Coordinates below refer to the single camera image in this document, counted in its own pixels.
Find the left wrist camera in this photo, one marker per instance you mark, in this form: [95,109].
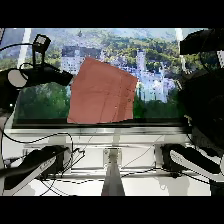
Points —
[41,40]

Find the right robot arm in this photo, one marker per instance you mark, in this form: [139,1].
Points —
[195,160]

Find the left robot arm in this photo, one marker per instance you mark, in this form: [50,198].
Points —
[15,78]

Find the red garment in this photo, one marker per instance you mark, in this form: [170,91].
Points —
[100,95]

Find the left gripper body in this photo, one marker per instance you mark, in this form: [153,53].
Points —
[58,76]

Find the silver frame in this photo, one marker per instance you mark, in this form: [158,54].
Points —
[113,140]

